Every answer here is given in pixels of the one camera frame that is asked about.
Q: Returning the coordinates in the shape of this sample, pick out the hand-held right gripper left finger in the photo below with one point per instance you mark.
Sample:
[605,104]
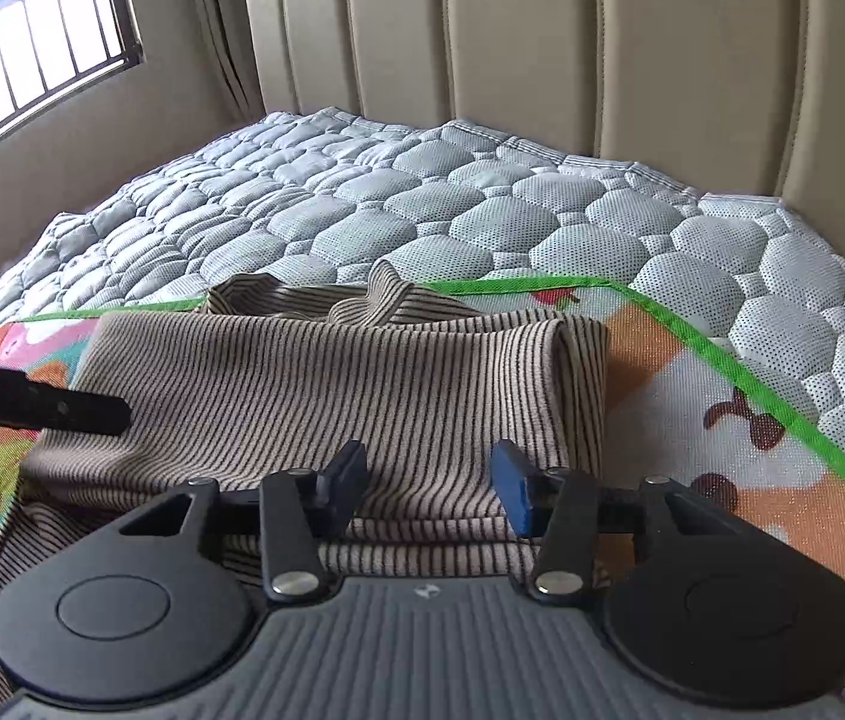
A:
[344,487]

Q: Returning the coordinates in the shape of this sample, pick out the beige curtain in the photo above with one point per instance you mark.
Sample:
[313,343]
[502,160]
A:
[224,22]

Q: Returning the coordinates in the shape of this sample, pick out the grey quilted mattress pad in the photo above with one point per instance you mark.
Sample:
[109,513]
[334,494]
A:
[467,202]

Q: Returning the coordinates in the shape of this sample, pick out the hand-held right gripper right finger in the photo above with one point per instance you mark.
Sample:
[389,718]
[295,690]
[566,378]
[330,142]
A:
[514,491]

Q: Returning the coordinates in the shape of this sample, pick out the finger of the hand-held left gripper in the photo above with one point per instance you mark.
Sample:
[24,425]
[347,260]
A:
[55,409]

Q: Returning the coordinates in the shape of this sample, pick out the barred window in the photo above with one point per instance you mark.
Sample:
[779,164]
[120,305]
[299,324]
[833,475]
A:
[25,37]

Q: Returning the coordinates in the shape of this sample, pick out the colourful printed play mat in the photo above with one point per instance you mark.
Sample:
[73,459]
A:
[692,427]

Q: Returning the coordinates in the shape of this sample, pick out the brown striped garment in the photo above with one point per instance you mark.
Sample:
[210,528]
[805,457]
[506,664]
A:
[280,390]

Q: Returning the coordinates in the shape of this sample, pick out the beige padded headboard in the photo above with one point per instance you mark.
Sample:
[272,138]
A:
[542,45]

